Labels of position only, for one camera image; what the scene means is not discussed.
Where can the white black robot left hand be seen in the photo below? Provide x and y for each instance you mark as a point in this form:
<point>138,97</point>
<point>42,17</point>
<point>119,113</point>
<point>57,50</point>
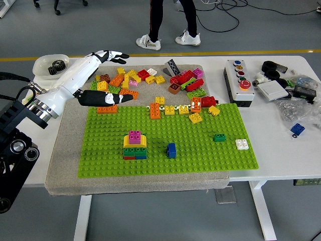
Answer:
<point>72,77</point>

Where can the magenta square toy brick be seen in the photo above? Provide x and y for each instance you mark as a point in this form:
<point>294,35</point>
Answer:
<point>198,73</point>
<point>135,137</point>

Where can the yellow square toy brick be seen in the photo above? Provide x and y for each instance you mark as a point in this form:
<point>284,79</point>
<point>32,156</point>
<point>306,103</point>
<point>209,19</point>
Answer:
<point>183,110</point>
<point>102,86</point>
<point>160,79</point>
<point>195,118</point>
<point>160,100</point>
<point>169,110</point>
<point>214,111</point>

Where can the brown square toy brick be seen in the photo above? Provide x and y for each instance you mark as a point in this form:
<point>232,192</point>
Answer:
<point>105,78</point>
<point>174,88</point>

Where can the orange long toy brick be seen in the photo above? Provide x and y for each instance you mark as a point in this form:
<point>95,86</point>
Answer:
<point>130,91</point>
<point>155,111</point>
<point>107,110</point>

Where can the yellow long toy brick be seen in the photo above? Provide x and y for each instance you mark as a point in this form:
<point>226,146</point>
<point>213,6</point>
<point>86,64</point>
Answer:
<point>131,74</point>

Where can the pink toy brick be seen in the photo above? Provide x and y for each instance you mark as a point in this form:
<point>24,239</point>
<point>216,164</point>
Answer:
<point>133,83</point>

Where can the red square toy brick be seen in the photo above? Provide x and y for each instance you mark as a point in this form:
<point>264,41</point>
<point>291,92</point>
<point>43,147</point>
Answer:
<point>143,74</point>

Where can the white small toy brick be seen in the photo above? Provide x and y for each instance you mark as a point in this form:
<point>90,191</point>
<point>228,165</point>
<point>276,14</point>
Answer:
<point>152,71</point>

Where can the dark green toy brick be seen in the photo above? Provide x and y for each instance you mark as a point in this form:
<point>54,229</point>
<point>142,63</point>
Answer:
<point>129,152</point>
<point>219,138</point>
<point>141,151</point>

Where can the yellow arched toy brick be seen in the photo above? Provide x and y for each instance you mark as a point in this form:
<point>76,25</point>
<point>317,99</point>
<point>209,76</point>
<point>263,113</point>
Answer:
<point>143,141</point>

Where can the red flat toy brick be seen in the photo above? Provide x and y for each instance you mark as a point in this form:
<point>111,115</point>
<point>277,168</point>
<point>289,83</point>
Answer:
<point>129,158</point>

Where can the blue flat toy brick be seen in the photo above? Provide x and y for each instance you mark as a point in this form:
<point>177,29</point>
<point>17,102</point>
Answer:
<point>141,157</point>

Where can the red long toy brick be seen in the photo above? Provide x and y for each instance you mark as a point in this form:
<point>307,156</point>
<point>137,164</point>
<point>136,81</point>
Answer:
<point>185,76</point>
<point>196,85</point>

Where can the green flat toy plate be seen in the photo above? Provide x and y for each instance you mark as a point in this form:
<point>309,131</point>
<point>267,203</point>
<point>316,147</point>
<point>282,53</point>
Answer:
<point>188,84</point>

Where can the blue tall toy brick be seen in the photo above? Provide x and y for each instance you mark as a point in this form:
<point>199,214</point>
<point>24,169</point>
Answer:
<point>171,150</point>

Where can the lime green long toy brick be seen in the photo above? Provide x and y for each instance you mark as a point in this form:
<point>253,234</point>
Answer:
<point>196,93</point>

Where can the green studded baseplate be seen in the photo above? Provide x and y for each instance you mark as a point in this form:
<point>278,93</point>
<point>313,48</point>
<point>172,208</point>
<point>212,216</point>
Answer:
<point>200,155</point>

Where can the white square toy brick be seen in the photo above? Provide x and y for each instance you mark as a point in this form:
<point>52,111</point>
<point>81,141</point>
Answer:
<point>242,144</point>

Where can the black gears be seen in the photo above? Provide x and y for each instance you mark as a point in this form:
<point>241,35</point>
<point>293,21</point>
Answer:
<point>57,67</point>

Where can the white plastic bowl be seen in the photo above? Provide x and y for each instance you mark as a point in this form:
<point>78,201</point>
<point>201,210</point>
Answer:
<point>42,65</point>

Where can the black office chair base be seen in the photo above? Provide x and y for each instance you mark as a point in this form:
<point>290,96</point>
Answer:
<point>58,11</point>

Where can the person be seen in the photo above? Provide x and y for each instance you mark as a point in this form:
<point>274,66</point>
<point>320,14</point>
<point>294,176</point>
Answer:
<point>155,22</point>

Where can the grey-brown mat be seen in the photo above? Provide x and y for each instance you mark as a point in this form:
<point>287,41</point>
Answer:
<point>150,185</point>

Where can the white table leg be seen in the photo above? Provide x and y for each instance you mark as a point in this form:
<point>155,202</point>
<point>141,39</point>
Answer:
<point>82,218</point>
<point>263,213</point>

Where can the white push-button control box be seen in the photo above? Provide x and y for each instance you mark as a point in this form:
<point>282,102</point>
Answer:
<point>239,82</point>

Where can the white pipe connector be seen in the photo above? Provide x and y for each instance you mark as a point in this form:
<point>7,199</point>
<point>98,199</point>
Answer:
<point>259,79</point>

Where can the grey floor plate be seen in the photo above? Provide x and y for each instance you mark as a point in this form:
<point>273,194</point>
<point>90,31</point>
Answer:
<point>225,195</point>

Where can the black tape roll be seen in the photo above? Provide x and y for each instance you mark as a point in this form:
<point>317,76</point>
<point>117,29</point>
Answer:
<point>267,74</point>
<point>284,82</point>
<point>265,66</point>

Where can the grey metal piece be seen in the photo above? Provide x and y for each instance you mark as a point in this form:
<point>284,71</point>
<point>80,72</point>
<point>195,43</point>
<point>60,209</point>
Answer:
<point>283,68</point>

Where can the white table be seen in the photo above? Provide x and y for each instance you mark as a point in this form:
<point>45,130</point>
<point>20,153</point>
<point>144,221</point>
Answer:
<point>276,150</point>

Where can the small green clip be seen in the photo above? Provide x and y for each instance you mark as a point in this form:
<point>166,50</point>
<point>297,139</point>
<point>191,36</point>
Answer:
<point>290,82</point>

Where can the clear bag of screws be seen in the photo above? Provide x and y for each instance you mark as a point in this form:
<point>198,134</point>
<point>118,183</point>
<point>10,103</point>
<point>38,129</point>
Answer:
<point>296,111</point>

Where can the black power adapter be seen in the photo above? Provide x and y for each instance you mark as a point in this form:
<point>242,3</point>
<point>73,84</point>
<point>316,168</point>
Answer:
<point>304,92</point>

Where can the clear bag of parts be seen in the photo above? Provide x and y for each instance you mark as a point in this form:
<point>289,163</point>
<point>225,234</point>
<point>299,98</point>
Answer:
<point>306,80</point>

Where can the desk height control panel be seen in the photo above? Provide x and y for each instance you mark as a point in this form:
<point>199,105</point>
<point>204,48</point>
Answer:
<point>307,182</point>

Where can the white desk frame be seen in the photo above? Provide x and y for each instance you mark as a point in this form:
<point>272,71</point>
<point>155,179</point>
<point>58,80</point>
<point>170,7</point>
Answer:
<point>3,10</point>

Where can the white switch plate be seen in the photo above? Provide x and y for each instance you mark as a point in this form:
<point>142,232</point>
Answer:
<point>273,91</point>

